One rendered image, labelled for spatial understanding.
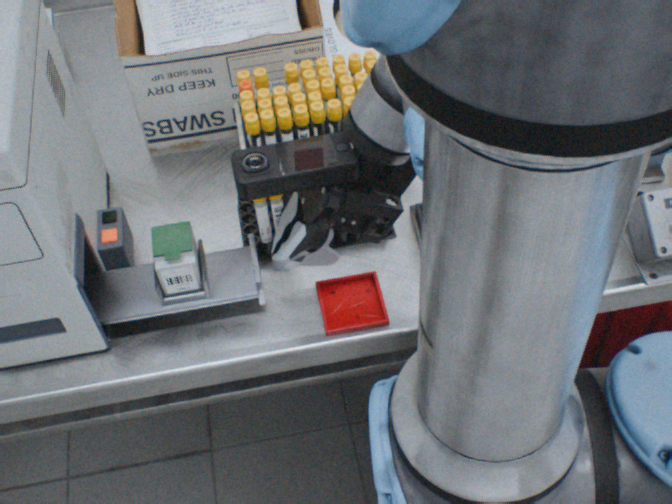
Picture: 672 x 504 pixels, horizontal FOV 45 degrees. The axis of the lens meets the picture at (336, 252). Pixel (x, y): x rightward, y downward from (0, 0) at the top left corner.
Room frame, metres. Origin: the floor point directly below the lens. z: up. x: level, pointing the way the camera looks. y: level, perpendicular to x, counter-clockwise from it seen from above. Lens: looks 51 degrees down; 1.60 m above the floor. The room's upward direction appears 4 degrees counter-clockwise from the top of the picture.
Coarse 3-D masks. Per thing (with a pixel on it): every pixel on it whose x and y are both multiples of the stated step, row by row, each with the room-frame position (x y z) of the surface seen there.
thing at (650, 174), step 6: (660, 156) 0.66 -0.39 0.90; (648, 162) 0.66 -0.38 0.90; (654, 162) 0.66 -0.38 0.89; (660, 162) 0.66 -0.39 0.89; (648, 168) 0.66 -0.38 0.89; (654, 168) 0.66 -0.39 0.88; (660, 168) 0.66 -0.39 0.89; (648, 174) 0.65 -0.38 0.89; (654, 174) 0.65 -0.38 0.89; (660, 174) 0.65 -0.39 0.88; (642, 180) 0.65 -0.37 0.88; (648, 180) 0.65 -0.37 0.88; (654, 180) 0.65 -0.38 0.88; (660, 180) 0.65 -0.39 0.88
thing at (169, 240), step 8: (168, 224) 0.55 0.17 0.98; (176, 224) 0.54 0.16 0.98; (184, 224) 0.54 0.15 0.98; (152, 232) 0.54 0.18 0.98; (160, 232) 0.54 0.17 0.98; (168, 232) 0.54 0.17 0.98; (176, 232) 0.53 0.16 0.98; (184, 232) 0.53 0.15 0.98; (152, 240) 0.53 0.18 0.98; (160, 240) 0.53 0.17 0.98; (168, 240) 0.52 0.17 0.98; (176, 240) 0.52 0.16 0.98; (184, 240) 0.52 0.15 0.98; (152, 248) 0.52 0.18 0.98; (160, 248) 0.52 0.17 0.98; (168, 248) 0.51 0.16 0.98; (176, 248) 0.51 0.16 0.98; (184, 248) 0.51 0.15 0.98; (168, 256) 0.50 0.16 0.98; (176, 256) 0.50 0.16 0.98
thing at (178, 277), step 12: (192, 240) 0.53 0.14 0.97; (192, 252) 0.51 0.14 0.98; (156, 264) 0.50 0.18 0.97; (168, 264) 0.50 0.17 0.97; (180, 264) 0.50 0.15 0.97; (192, 264) 0.50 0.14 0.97; (168, 276) 0.50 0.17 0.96; (180, 276) 0.50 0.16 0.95; (192, 276) 0.50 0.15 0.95; (168, 288) 0.50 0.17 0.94; (180, 288) 0.50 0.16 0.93; (192, 288) 0.50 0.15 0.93
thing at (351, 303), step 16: (368, 272) 0.54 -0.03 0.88; (320, 288) 0.52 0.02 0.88; (336, 288) 0.53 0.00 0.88; (352, 288) 0.52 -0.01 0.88; (368, 288) 0.52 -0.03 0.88; (320, 304) 0.50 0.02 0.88; (336, 304) 0.51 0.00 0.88; (352, 304) 0.50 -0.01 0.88; (368, 304) 0.50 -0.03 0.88; (384, 304) 0.50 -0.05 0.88; (336, 320) 0.48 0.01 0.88; (352, 320) 0.48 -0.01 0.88; (368, 320) 0.48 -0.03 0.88; (384, 320) 0.48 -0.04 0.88
